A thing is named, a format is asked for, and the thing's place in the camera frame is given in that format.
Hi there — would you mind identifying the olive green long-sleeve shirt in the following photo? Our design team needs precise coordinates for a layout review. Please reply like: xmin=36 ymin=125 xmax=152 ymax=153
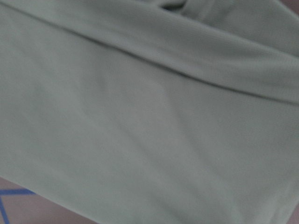
xmin=0 ymin=0 xmax=299 ymax=224

